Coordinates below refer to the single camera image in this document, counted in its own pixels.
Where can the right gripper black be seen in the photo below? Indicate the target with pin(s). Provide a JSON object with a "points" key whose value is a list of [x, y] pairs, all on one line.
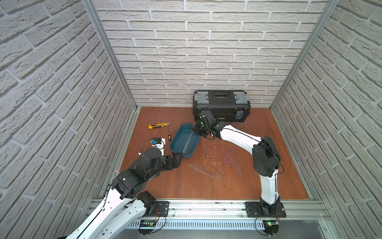
{"points": [[195, 127]]}

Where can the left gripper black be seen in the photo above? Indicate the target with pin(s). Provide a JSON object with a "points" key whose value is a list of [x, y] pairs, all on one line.
{"points": [[173, 161]]}

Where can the long clear straight ruler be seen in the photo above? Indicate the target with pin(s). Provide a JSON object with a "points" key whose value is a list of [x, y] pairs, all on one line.
{"points": [[188, 141]]}

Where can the teal plastic storage tray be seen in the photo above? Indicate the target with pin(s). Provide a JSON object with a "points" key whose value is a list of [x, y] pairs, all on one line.
{"points": [[179, 140]]}

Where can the clear set square triangle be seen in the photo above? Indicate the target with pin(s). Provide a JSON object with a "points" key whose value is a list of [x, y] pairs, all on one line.
{"points": [[210, 154]]}

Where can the clear small triangle ruler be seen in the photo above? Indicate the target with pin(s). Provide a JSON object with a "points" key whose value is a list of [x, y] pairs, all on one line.
{"points": [[218, 166]]}

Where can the clear stencil ruler with holes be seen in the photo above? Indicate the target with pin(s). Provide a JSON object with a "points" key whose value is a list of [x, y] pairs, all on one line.
{"points": [[204, 171]]}

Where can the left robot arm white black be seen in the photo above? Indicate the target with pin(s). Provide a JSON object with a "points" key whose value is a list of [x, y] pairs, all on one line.
{"points": [[126, 201]]}

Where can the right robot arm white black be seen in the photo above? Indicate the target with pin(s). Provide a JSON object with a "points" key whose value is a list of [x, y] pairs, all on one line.
{"points": [[266, 159]]}

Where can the black plastic toolbox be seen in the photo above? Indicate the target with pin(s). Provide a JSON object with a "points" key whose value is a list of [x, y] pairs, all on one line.
{"points": [[225, 105]]}

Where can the yellow utility knife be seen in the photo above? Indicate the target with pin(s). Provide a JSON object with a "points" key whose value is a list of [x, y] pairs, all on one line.
{"points": [[158, 125]]}

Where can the left controller board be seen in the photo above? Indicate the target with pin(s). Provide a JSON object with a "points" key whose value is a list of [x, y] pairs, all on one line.
{"points": [[147, 227]]}

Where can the controller board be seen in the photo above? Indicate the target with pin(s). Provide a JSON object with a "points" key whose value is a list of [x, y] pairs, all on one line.
{"points": [[147, 227], [271, 228]]}

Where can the right controller board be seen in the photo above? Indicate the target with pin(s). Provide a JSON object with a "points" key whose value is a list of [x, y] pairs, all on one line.
{"points": [[271, 228]]}

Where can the small yellow-handled screwdriver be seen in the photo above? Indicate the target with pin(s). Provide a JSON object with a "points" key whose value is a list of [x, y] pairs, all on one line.
{"points": [[169, 134]]}

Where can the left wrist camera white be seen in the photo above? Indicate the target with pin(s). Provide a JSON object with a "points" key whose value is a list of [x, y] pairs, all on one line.
{"points": [[159, 143]]}

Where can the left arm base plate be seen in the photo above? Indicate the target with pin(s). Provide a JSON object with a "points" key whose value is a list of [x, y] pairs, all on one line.
{"points": [[160, 207]]}

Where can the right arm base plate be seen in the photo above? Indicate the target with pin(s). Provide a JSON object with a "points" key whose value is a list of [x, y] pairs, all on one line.
{"points": [[262, 209]]}

